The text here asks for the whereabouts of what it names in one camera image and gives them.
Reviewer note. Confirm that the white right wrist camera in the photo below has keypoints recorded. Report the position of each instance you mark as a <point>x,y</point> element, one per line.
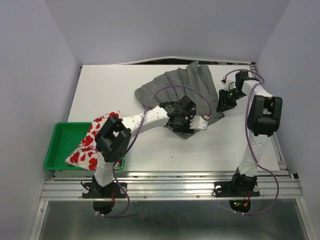
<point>228,84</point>

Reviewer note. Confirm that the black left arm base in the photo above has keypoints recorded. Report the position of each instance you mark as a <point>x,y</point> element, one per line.
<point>104,198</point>

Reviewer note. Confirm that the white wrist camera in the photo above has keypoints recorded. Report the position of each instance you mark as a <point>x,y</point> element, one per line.
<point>228,84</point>
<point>198,123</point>

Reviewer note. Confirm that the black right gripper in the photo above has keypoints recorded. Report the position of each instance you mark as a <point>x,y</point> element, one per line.
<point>223,103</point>

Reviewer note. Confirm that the grey pleated skirt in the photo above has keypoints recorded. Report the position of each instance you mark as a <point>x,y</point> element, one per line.
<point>195,81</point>

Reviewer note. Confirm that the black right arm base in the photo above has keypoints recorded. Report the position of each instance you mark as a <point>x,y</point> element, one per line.
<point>240,189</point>

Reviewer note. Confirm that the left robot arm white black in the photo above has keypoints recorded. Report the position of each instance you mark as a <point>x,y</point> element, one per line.
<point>113,139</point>

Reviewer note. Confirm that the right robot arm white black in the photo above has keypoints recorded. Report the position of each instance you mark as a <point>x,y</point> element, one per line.
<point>262,119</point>

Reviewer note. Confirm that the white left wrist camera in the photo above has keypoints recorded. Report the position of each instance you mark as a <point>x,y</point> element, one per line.
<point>198,123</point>

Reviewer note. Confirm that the aluminium rail frame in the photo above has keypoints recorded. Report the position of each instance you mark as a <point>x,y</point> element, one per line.
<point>161,186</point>

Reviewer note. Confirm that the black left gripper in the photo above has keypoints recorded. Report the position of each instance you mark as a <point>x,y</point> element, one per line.
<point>185,129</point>

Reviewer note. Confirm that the green plastic tray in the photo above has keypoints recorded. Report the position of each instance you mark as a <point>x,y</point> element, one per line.
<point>65,138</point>

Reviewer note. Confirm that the white red floral skirt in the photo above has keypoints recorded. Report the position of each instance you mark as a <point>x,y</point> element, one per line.
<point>85,154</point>

